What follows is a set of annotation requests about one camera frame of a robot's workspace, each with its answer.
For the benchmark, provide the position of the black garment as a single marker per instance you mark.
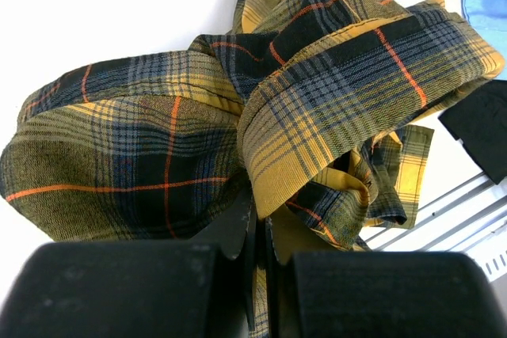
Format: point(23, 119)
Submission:
point(479, 122)

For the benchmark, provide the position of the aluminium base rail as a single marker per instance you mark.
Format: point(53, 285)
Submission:
point(447, 222)

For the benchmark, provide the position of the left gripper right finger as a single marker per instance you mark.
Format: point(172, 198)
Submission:
point(315, 290)

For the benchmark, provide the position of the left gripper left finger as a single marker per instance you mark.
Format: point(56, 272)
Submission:
point(200, 287)

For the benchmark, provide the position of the yellow black plaid shirt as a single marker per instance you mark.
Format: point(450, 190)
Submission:
point(311, 104)

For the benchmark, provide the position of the slotted cable duct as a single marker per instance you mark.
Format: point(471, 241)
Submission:
point(493, 265)

